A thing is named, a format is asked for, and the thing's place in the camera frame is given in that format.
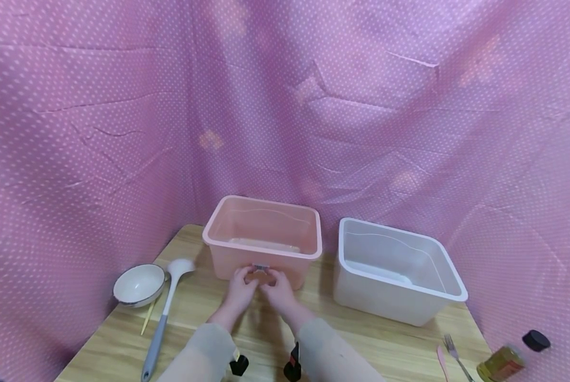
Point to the yellow oil bottle black cap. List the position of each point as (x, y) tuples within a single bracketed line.
[(502, 362)]

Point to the person's right fingers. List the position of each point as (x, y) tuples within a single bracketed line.
[(278, 276)]

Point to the white plastic tub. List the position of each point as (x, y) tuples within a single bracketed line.
[(390, 260)]

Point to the pink plastic utensil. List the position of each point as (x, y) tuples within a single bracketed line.
[(442, 363)]

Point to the thin yellow stick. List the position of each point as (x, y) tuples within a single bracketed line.
[(148, 318)]

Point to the black wrist band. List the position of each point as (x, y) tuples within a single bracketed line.
[(292, 363), (239, 365)]

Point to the person's right hand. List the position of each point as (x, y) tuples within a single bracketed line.
[(280, 294)]

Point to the white bowl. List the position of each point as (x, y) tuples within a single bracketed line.
[(138, 285)]

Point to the person's left hand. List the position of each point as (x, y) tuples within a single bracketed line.
[(238, 294)]

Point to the metal fork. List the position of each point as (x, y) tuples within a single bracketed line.
[(457, 355)]

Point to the person's left forearm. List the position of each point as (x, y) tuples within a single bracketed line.
[(204, 350)]

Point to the person's right forearm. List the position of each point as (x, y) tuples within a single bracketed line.
[(330, 353)]

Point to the person's left thumb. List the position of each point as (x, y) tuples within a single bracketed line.
[(252, 284)]

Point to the small grey clip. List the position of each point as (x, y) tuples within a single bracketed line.
[(261, 267)]

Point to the person's left fingers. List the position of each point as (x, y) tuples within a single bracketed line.
[(243, 271)]

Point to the pink plastic tub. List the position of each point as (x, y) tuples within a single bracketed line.
[(266, 225)]

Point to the person's right thumb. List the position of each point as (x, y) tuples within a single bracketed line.
[(266, 286)]

